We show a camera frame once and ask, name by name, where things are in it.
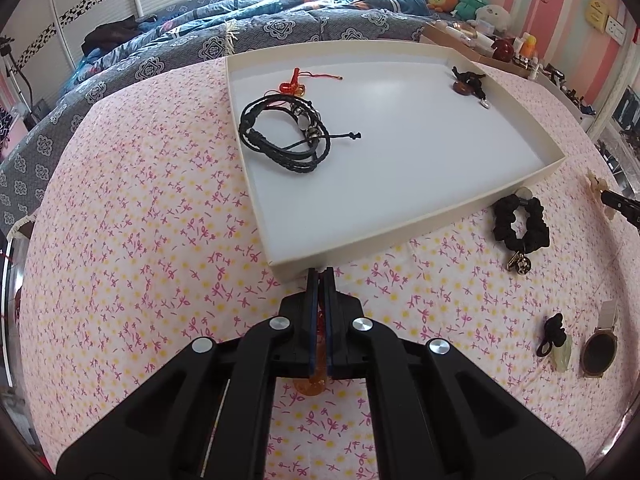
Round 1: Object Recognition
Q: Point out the black clothing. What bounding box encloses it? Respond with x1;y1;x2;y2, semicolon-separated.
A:
81;16;151;56

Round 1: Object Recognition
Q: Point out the amber pendant with red knot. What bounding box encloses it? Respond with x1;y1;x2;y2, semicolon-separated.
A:
274;66;345;98

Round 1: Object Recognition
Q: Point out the cardboard box with cosmetics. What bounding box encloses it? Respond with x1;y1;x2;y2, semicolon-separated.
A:
419;21;533;78

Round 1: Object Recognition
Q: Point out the white wall outlet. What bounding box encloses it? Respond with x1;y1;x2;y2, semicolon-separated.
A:
602;15;627;43

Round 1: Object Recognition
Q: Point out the blue floral duvet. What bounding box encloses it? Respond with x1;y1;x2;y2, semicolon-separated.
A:
65;0;431;86

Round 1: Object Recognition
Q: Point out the cream hair clip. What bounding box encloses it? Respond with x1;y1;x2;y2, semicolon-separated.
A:
586;170;618;221

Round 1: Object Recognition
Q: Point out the jade pendant black cord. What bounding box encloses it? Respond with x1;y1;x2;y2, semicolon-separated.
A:
536;312;573;372

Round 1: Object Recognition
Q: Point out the dark bead pendant black cord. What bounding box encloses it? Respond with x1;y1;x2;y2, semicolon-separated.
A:
451;65;491;110

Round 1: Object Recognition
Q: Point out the black scrunchie with charm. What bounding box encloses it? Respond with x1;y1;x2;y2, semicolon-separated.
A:
492;195;551;276

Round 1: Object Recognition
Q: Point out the red cord gold charm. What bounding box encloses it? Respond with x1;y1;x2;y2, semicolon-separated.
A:
291;310;332;397

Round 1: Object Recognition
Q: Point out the yellow wall sign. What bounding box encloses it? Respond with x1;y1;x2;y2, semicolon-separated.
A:
586;0;612;33

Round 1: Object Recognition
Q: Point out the white plush toy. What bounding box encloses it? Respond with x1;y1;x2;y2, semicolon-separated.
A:
472;4;512;36

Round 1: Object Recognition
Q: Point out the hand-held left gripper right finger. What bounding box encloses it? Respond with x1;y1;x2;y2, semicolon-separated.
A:
322;266;586;480

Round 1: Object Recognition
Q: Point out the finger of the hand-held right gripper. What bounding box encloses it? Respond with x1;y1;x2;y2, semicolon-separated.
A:
601;189;640;228

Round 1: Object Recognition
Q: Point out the round watch beige strap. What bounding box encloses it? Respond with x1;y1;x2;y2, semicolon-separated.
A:
580;300;621;378

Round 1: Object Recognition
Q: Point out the black braided beaded bracelet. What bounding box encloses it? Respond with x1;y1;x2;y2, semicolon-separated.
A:
238;95;362;176

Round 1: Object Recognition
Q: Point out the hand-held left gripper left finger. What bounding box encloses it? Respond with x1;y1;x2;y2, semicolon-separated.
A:
55;267;321;480

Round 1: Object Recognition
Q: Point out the white shallow tray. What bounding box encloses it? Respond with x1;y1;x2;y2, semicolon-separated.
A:
225;41;568;282

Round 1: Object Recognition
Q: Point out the white desk organizer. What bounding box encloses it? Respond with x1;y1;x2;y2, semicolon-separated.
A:
542;62;598;126

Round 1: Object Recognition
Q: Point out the clear plastic drawer unit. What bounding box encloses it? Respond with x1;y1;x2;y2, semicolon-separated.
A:
590;85;640;186

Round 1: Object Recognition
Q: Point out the garment steamer stand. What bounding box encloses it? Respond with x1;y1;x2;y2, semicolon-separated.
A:
0;35;48;128

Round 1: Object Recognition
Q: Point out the green plush toy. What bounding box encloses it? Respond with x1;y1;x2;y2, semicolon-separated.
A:
452;0;493;21

